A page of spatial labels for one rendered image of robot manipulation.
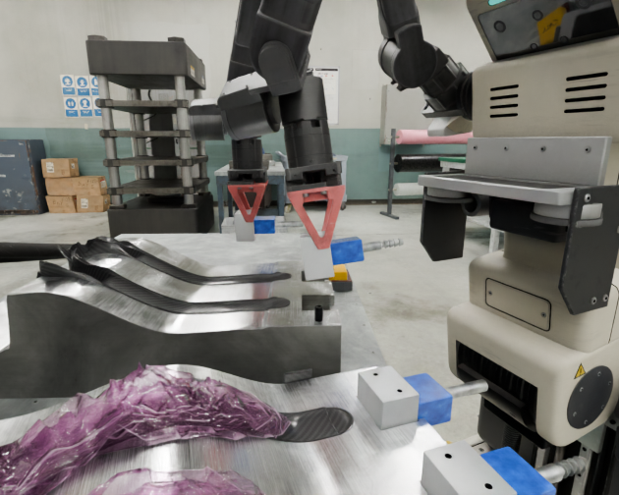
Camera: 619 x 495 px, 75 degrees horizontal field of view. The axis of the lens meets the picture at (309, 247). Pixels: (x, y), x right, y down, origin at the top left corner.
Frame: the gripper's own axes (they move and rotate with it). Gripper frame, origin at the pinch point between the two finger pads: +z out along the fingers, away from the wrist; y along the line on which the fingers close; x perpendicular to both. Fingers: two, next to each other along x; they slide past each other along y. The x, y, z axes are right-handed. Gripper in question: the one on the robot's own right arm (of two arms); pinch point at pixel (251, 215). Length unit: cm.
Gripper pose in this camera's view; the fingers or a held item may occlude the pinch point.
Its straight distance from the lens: 80.7
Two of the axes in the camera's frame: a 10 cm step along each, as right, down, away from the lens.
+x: 10.0, -0.2, 0.3
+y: 0.3, 2.6, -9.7
